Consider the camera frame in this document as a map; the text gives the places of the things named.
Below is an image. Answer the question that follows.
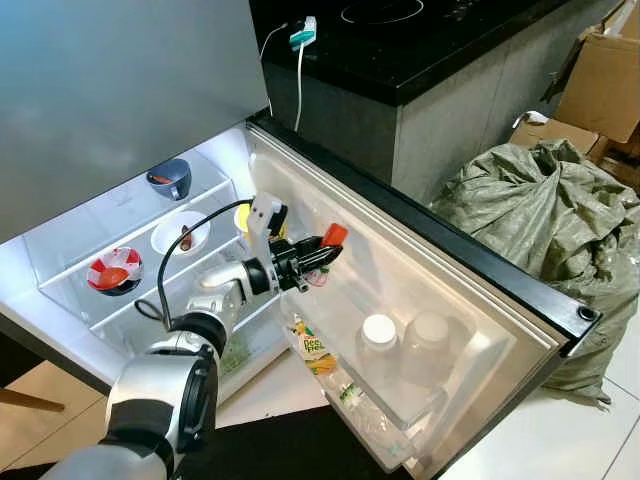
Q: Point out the spice bottle with orange cap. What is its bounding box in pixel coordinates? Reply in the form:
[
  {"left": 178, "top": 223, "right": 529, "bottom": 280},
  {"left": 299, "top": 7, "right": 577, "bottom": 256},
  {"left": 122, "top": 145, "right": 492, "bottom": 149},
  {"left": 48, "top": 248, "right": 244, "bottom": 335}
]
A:
[{"left": 308, "top": 221, "right": 350, "bottom": 289}]

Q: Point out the grey fridge door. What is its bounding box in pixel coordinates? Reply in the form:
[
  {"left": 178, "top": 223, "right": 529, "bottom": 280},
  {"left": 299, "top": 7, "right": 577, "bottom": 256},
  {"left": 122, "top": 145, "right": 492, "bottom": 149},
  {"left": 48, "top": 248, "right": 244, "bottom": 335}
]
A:
[{"left": 245, "top": 110, "right": 604, "bottom": 480}]

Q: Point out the yellow instant noodle cup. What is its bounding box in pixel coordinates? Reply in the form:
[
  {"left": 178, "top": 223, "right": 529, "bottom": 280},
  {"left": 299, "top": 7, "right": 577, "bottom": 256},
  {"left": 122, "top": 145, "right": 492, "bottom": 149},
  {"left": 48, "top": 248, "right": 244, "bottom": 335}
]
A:
[{"left": 233, "top": 203, "right": 289, "bottom": 247}]

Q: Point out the yellow green juice carton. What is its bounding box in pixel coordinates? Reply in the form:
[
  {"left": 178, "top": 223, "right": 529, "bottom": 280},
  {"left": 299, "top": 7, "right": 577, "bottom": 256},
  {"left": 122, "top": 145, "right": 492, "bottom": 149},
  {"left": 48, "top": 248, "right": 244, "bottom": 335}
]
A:
[{"left": 284, "top": 315, "right": 343, "bottom": 379}]

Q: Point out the white-capped jar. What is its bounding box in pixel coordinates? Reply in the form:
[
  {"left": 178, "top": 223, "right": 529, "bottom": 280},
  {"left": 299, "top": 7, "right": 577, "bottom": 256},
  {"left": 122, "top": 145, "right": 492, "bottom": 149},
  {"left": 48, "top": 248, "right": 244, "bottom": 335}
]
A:
[{"left": 359, "top": 312, "right": 401, "bottom": 379}]

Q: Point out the clear crisper drawer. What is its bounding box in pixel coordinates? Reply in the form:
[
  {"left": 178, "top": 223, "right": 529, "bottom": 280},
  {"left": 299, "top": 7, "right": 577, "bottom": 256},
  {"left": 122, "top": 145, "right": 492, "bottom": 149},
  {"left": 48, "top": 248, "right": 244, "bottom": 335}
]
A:
[{"left": 95, "top": 295, "right": 293, "bottom": 401}]

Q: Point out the small white bowl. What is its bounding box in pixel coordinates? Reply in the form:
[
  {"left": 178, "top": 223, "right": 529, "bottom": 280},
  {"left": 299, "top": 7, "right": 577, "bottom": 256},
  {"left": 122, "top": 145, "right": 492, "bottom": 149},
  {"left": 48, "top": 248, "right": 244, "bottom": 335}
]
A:
[{"left": 150, "top": 210, "right": 213, "bottom": 259}]

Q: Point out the translucent plastic jar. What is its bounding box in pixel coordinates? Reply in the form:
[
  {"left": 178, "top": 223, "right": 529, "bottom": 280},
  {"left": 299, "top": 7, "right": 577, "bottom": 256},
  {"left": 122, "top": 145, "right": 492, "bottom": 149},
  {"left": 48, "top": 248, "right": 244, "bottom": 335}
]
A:
[{"left": 402, "top": 309, "right": 471, "bottom": 389}]

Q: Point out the clear bottle with green label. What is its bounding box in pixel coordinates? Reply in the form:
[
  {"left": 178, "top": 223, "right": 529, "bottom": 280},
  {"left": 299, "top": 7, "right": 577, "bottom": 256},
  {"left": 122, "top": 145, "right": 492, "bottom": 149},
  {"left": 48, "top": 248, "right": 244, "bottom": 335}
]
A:
[{"left": 330, "top": 375, "right": 406, "bottom": 446}]

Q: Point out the red and white bowl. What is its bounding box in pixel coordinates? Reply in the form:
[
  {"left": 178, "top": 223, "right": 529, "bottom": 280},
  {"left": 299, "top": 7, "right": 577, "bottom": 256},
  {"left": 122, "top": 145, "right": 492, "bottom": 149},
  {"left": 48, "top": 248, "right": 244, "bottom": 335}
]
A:
[{"left": 86, "top": 246, "right": 145, "bottom": 298}]

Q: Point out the teal and white charger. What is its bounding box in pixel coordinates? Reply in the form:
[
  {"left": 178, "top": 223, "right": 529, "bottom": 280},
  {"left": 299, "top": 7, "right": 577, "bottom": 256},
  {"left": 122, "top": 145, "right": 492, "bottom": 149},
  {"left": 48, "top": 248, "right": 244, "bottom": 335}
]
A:
[{"left": 289, "top": 15, "right": 319, "bottom": 51}]

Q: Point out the green woven sack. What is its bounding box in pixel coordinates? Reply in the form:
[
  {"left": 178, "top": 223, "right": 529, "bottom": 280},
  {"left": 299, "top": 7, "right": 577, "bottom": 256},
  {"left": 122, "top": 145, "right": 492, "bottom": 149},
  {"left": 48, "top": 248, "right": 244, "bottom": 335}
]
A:
[{"left": 430, "top": 138, "right": 640, "bottom": 406}]

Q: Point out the grey freezer door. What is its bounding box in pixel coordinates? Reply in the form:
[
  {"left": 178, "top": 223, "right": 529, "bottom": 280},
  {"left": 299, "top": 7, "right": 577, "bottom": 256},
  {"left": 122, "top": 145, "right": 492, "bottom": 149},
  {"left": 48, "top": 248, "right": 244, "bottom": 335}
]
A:
[{"left": 0, "top": 0, "right": 273, "bottom": 246}]

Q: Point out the flat cardboard box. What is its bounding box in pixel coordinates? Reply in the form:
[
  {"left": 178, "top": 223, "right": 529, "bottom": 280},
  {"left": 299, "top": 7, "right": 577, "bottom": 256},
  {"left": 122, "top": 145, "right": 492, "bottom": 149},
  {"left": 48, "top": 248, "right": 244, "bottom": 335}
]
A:
[{"left": 510, "top": 112, "right": 640, "bottom": 191}]

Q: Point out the tall cardboard box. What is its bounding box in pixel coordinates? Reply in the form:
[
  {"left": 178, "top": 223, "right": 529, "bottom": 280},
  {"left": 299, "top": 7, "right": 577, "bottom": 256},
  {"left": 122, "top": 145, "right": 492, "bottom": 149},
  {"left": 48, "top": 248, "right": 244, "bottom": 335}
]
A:
[{"left": 553, "top": 0, "right": 640, "bottom": 143}]

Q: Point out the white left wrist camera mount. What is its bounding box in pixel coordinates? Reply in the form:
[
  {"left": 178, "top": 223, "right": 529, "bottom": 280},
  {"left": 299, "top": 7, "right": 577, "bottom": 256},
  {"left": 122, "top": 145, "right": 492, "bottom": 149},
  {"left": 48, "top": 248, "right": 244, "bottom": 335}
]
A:
[{"left": 246, "top": 193, "right": 291, "bottom": 264}]

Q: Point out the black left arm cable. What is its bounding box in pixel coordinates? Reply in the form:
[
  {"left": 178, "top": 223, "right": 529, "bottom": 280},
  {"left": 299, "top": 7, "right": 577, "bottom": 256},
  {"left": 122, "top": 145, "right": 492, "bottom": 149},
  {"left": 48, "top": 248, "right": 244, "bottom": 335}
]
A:
[{"left": 134, "top": 198, "right": 257, "bottom": 326}]

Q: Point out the white charger cable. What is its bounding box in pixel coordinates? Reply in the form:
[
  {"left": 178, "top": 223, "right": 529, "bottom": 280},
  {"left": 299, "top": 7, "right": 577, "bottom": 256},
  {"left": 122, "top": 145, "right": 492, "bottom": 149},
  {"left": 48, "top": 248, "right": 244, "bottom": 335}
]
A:
[{"left": 292, "top": 45, "right": 307, "bottom": 134}]

